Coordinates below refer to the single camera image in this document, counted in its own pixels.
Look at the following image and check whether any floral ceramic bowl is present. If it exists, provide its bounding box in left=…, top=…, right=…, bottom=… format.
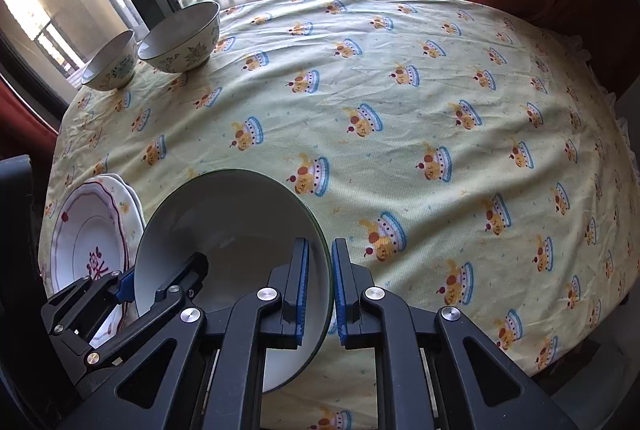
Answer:
left=134, top=170, right=333, bottom=392
left=138, top=2, right=220, bottom=73

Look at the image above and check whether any yellow patterned tablecloth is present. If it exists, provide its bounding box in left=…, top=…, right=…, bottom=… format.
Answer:
left=37, top=0, right=637, bottom=430

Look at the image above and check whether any beaded rim yellow flower plate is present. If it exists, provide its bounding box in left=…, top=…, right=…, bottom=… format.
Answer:
left=98, top=174, right=141, bottom=261

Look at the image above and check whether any red curtain left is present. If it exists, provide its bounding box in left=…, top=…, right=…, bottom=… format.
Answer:
left=0, top=78, right=58, bottom=160

